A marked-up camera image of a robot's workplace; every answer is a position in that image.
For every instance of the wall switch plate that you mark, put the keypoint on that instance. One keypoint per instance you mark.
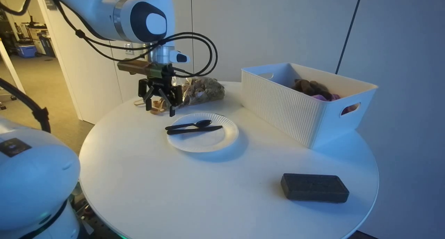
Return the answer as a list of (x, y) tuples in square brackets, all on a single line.
[(129, 49)]

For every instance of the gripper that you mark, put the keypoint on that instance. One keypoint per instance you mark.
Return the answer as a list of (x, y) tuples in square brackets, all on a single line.
[(160, 81)]

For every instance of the office chair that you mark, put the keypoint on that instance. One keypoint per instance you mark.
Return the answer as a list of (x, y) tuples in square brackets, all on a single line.
[(7, 99)]

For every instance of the white paper plate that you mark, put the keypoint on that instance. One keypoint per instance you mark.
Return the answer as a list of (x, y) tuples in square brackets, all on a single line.
[(208, 141)]

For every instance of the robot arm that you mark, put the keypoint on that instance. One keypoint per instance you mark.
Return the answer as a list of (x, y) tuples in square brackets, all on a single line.
[(31, 176)]

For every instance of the white ribbed storage container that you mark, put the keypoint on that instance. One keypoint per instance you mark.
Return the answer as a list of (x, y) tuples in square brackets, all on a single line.
[(278, 106)]

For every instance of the black rectangular sponge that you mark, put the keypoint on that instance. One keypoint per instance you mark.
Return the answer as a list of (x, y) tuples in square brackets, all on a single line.
[(314, 187)]

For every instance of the black plastic knife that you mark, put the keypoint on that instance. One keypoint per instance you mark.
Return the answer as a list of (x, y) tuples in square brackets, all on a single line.
[(194, 130)]

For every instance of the tan rubber bands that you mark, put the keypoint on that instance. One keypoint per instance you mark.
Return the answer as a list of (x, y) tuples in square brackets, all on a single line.
[(158, 108)]

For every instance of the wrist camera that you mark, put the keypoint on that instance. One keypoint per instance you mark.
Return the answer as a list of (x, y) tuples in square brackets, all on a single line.
[(134, 67)]

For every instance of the cluttered equipment cart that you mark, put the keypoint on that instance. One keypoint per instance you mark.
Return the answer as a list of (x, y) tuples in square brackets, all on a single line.
[(36, 35)]

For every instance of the blue storage bin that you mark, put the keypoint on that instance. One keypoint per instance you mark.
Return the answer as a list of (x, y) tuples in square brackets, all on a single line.
[(26, 51)]

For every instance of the brown and purple plush toy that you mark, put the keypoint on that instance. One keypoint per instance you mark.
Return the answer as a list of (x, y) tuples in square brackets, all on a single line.
[(313, 87)]

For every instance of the black plastic spoon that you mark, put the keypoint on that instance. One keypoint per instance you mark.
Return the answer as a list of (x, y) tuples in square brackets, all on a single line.
[(202, 123)]

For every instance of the clear bag of snacks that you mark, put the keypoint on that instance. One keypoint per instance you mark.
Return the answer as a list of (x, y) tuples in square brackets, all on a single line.
[(203, 89)]

